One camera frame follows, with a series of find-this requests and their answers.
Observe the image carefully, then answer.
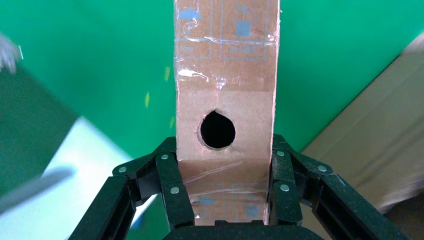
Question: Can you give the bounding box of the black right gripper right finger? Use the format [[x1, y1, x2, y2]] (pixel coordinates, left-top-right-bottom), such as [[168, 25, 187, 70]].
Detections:
[[264, 134, 412, 240]]

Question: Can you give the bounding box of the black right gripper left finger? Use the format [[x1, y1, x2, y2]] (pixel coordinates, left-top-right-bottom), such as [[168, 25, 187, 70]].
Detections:
[[67, 136, 196, 240]]

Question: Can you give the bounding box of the small long cardboard box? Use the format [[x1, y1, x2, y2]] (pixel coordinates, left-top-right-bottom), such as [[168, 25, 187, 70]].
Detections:
[[173, 0, 282, 228]]

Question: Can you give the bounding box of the large open cardboard carton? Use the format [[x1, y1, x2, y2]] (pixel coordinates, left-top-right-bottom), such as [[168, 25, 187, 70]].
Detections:
[[299, 31, 424, 240]]

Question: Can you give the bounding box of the green table cloth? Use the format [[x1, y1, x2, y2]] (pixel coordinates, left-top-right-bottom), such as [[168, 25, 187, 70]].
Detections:
[[0, 0, 424, 240]]

